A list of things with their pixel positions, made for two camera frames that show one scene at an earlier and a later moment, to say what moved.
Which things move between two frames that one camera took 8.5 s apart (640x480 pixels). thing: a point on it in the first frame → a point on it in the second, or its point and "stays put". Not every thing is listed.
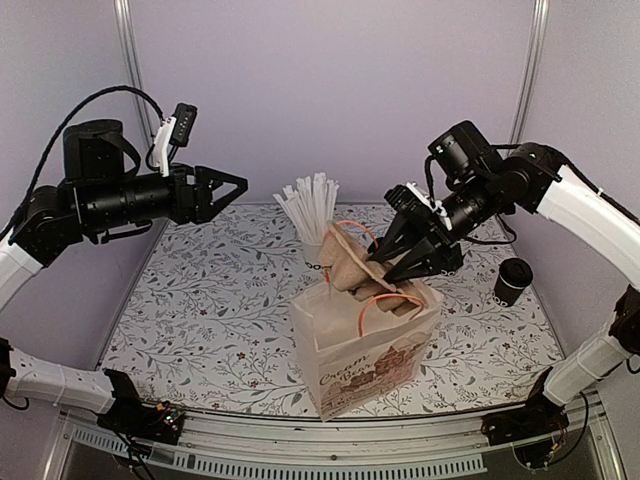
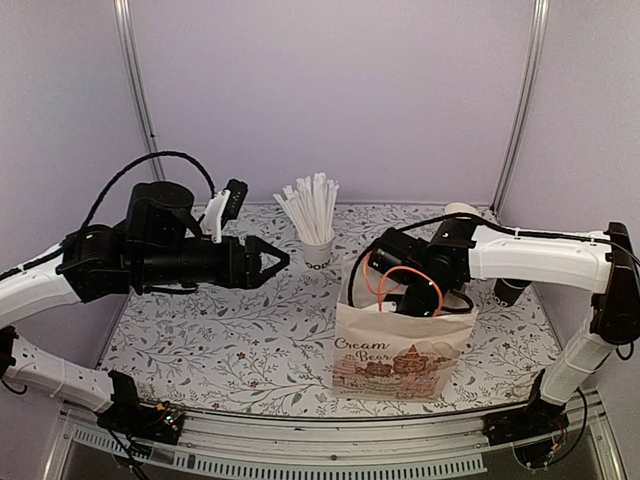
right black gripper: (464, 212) → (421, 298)
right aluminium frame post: (538, 27) stays put
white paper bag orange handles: (357, 352) → (383, 355)
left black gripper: (197, 205) → (247, 272)
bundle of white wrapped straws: (310, 205) stays put
